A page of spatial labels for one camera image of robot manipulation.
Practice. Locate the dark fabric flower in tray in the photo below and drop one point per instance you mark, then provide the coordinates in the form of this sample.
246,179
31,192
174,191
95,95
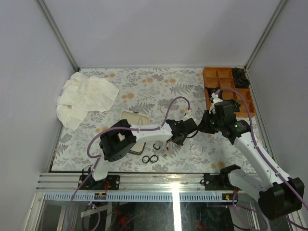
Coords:
239,78

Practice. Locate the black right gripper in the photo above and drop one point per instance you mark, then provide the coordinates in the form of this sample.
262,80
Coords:
204,127

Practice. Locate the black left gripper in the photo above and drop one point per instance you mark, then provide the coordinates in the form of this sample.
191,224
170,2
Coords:
180,141

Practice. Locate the aluminium mounting rail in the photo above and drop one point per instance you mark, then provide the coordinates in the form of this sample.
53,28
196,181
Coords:
135,187

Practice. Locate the cream navy jewelry box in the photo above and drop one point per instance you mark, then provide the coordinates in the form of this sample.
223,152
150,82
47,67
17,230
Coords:
135,118

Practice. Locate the dark flower with blue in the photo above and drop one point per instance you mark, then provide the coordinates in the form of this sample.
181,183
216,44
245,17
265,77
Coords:
235,105

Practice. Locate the silver hoop bangle right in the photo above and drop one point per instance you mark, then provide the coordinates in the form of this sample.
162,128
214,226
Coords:
196,150

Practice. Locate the wooden compartment tray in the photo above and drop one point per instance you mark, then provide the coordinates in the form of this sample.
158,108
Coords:
216,78

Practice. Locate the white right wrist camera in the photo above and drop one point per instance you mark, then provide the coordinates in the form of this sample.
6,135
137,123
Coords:
215,99

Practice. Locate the floral patterned tablecloth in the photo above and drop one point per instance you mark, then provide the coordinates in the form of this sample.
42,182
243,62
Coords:
141,90

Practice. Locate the twisted silver bangle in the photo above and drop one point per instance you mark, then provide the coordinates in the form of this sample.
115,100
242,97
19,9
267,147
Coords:
158,113

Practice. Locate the white crumpled cloth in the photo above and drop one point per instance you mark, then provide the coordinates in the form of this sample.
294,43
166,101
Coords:
83,94

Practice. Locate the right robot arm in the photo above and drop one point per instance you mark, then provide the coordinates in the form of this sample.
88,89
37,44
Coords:
275,191

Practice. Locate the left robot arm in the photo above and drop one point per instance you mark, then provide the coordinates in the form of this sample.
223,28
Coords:
118,140

